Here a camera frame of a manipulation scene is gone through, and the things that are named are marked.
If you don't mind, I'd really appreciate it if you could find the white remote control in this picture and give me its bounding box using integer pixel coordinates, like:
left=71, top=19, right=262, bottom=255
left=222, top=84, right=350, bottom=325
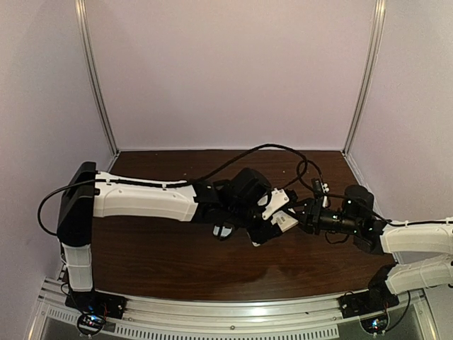
left=271, top=210, right=299, bottom=233

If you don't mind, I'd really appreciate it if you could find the white battery cover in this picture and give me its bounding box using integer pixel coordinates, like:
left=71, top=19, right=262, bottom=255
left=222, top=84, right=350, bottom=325
left=212, top=225, right=234, bottom=239

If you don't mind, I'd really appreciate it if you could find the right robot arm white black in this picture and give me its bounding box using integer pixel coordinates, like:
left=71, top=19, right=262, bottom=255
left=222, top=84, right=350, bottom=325
left=283, top=185, right=452, bottom=304

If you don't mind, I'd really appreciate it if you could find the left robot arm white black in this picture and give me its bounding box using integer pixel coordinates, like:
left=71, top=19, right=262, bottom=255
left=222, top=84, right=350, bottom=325
left=57, top=161, right=289, bottom=293

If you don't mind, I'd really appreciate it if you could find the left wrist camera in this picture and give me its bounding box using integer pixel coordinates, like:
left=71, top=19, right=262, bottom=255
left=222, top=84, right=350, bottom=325
left=258, top=188, right=289, bottom=220

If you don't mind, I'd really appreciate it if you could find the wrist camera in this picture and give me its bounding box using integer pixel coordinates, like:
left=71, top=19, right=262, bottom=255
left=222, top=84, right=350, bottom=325
left=311, top=178, right=330, bottom=208
left=258, top=188, right=289, bottom=220

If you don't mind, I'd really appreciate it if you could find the left black camera cable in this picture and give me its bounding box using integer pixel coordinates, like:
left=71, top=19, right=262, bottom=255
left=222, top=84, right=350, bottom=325
left=37, top=143, right=319, bottom=237

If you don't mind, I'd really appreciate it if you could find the black camera cable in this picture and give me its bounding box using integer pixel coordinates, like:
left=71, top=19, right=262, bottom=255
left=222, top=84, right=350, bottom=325
left=37, top=143, right=319, bottom=237
left=296, top=159, right=351, bottom=199

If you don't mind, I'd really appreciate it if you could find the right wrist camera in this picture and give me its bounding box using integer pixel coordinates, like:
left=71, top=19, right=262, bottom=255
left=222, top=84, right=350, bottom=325
left=311, top=178, right=330, bottom=208

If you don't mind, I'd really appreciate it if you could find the right black camera cable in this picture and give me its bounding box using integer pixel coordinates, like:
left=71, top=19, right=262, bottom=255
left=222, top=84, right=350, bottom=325
left=296, top=159, right=351, bottom=199

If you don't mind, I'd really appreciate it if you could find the front aluminium rail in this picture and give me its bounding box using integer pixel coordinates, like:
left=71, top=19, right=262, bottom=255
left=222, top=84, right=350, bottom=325
left=35, top=279, right=429, bottom=340

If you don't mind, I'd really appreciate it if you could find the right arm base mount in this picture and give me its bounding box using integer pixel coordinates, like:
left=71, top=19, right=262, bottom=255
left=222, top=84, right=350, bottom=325
left=337, top=272, right=399, bottom=336

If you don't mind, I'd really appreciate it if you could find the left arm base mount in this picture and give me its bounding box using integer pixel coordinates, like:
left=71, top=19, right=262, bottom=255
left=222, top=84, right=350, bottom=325
left=60, top=283, right=127, bottom=339

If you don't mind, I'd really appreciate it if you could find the right aluminium corner post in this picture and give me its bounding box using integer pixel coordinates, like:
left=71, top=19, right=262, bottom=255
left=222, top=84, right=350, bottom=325
left=343, top=0, right=386, bottom=157

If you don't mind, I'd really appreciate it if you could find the aluminium corner post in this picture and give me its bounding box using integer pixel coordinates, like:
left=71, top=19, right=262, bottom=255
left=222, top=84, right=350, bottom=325
left=343, top=0, right=386, bottom=157
left=74, top=0, right=119, bottom=156

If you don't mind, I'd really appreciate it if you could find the left aluminium corner post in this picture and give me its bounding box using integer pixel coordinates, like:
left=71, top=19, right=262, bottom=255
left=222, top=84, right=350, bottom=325
left=74, top=0, right=119, bottom=156

